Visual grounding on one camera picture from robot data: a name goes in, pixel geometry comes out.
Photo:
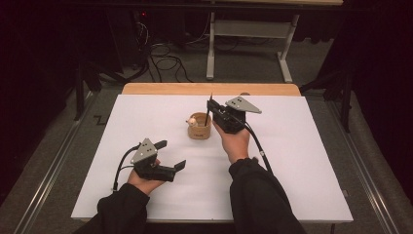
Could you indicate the dark equipment box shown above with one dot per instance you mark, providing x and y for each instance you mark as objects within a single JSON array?
[{"x": 130, "y": 39}]

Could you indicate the thin black wooden-tipped brush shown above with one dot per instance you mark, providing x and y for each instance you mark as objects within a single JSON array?
[{"x": 206, "y": 118}]

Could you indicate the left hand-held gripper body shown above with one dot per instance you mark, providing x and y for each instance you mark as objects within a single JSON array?
[{"x": 144, "y": 154}]

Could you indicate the white table cover board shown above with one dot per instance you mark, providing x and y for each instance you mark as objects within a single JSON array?
[{"x": 292, "y": 178}]

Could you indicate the person's right hand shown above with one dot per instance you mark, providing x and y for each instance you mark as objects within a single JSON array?
[{"x": 235, "y": 144}]

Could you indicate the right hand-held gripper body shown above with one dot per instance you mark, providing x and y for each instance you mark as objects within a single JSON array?
[{"x": 240, "y": 105}]

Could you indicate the person's left hand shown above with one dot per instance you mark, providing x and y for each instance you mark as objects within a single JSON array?
[{"x": 144, "y": 185}]

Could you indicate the round wooden brush holder cup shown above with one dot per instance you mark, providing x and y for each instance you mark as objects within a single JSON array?
[{"x": 199, "y": 131}]

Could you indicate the white metal desk frame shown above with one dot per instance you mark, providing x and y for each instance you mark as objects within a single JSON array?
[{"x": 250, "y": 29}]

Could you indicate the black metal stand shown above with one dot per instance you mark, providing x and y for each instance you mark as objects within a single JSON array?
[
  {"x": 346, "y": 97},
  {"x": 80, "y": 94}
]

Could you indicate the metal floor rail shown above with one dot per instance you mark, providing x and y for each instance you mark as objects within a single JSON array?
[
  {"x": 48, "y": 182},
  {"x": 367, "y": 182}
]

